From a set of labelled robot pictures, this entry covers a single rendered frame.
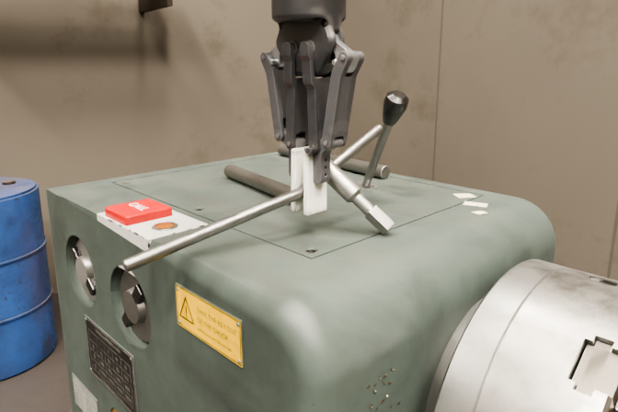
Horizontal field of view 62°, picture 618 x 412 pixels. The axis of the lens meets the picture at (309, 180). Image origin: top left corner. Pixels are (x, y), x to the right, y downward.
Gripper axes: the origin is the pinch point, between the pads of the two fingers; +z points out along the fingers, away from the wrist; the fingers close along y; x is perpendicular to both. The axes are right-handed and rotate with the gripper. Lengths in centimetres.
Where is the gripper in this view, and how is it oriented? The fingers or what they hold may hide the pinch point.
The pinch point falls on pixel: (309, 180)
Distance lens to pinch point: 56.1
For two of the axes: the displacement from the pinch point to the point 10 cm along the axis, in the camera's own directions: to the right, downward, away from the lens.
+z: 0.0, 9.7, 2.3
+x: 7.2, -1.6, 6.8
